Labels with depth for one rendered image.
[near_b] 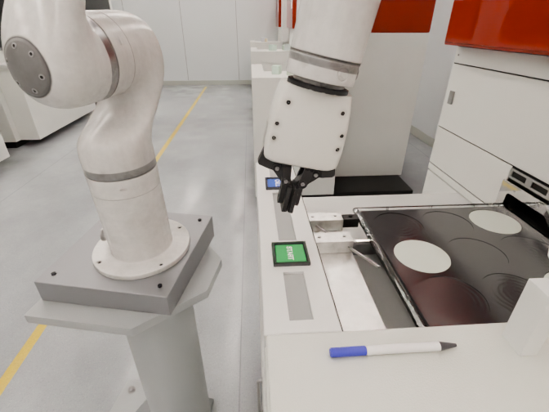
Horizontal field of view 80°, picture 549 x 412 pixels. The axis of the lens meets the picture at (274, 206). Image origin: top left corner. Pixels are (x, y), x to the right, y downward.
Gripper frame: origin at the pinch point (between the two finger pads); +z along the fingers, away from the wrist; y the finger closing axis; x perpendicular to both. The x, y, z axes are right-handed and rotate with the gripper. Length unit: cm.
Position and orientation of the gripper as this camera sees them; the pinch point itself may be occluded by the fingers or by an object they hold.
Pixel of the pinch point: (288, 195)
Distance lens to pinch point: 46.7
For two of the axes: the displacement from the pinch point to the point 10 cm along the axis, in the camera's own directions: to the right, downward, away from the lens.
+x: 0.7, 4.8, -8.7
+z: -2.1, 8.6, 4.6
